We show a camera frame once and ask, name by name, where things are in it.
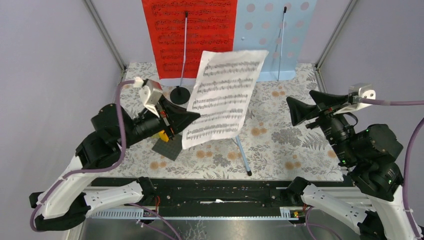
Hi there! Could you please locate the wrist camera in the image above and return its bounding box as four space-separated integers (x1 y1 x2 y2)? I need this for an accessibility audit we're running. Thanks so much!
133 77 163 118
335 83 376 115

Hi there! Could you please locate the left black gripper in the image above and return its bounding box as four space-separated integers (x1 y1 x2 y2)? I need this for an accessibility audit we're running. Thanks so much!
119 95 204 149

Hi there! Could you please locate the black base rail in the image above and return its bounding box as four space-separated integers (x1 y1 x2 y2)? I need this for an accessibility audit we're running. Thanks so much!
136 178 305 218

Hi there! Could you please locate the grey cable duct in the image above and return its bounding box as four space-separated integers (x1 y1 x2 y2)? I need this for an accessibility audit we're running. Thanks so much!
85 206 304 221

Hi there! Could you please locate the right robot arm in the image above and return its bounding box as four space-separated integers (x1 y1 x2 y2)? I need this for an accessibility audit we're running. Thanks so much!
286 90 424 240

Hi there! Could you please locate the red sheet music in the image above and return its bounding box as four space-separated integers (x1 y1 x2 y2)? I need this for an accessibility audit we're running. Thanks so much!
141 0 238 79

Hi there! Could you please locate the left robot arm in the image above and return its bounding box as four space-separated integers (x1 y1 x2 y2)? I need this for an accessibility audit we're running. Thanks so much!
29 97 200 232

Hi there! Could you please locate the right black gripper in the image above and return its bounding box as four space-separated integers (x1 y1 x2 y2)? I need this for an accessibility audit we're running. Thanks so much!
283 88 357 164

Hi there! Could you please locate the dark grey building baseplate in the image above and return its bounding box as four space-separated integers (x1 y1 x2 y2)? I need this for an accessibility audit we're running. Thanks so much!
152 134 183 161

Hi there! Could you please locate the white sheet music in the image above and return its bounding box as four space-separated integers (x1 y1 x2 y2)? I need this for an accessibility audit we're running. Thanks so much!
182 50 269 150

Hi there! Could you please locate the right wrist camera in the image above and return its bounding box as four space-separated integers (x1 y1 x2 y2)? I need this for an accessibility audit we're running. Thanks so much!
335 83 376 115

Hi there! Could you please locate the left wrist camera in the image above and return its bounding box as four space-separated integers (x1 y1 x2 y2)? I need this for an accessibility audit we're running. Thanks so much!
133 77 163 118

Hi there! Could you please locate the light blue music stand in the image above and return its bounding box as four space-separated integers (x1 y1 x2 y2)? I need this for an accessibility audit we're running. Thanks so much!
158 0 318 177

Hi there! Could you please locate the orange toy block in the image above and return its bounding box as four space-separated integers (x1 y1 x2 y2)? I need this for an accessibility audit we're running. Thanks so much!
157 130 170 143

